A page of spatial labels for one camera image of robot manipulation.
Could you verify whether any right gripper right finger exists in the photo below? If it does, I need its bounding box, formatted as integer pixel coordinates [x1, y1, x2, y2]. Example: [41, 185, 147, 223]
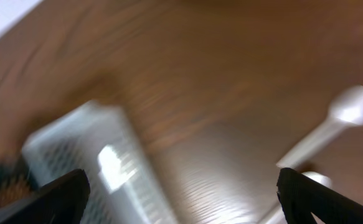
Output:
[277, 168, 363, 224]

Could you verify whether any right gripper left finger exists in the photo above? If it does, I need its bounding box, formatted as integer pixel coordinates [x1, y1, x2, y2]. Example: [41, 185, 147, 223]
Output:
[0, 169, 90, 224]

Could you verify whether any clear white plastic basket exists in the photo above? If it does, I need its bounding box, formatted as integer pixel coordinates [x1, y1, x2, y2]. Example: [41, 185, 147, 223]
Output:
[22, 101, 177, 224]

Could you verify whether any white spoon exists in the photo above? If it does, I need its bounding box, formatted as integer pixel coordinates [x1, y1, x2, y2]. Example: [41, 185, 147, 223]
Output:
[276, 85, 363, 168]
[257, 170, 333, 224]

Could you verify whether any black plastic basket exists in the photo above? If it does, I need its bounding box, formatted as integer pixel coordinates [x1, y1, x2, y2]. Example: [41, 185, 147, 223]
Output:
[0, 157, 39, 208]

